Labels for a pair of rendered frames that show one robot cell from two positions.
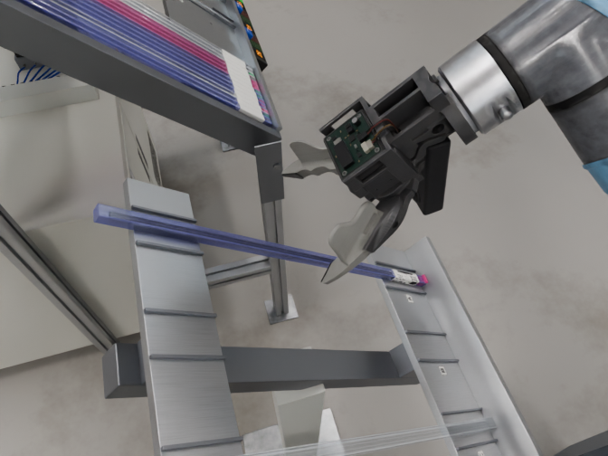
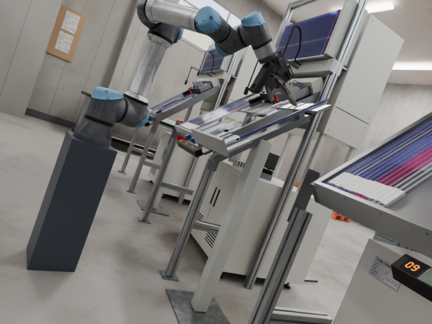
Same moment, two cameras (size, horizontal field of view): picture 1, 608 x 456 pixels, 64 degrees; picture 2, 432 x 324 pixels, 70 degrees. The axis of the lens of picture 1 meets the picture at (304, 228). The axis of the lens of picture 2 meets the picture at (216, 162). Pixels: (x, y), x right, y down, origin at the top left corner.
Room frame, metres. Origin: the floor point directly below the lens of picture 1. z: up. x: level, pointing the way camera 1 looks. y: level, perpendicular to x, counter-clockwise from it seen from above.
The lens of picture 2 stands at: (1.47, -0.36, 0.74)
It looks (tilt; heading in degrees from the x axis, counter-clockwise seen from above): 4 degrees down; 171
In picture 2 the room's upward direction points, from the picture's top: 21 degrees clockwise
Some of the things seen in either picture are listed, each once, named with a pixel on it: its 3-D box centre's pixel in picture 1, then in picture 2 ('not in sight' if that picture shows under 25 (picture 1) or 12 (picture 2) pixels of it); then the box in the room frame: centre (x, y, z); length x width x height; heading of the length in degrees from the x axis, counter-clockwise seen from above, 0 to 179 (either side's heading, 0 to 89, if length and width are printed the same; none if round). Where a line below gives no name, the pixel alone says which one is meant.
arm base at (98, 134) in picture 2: not in sight; (96, 129); (0.12, -0.67, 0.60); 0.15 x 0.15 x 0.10
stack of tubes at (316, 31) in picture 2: not in sight; (308, 43); (-0.48, 0.25, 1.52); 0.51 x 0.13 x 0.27; 16
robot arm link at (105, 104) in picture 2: not in sight; (106, 103); (0.12, -0.66, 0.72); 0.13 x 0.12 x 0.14; 136
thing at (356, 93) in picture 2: not in sight; (314, 159); (-0.67, 0.67, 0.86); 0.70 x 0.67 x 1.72; 16
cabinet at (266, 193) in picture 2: not in sight; (250, 218); (-0.57, 0.35, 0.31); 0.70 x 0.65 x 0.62; 16
